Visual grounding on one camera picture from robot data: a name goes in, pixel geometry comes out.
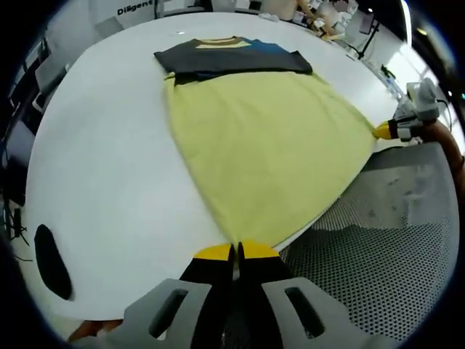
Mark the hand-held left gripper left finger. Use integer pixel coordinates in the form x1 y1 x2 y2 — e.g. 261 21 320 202
123 242 236 349

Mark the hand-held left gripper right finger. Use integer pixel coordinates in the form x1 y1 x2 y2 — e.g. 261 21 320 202
237 238 366 349

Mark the yellow blue grey garment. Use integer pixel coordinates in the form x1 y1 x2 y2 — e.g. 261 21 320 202
153 35 381 252

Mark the long ceiling light strip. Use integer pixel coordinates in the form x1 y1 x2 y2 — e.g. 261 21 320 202
401 0 417 48

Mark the black tripod stand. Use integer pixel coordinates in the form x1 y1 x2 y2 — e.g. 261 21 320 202
354 21 381 61

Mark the dark mounted monitor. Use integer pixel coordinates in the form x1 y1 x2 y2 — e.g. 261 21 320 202
359 12 375 36

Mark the black oval pad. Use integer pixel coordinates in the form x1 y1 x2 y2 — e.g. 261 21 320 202
33 224 73 301

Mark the grey chair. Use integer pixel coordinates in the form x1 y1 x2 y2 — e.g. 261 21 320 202
34 57 70 108
94 20 121 37

